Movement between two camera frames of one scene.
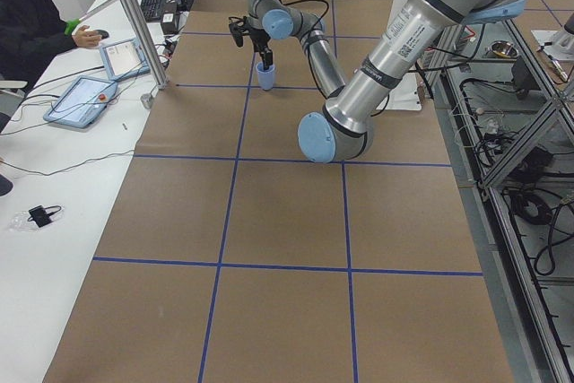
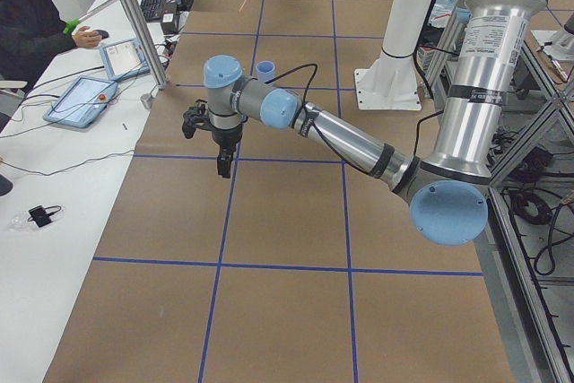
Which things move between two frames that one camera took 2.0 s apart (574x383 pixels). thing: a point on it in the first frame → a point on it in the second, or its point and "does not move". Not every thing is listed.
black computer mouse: (104, 34) does not move
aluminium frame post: (137, 21) does not move
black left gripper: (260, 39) → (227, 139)
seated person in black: (31, 27) does not move
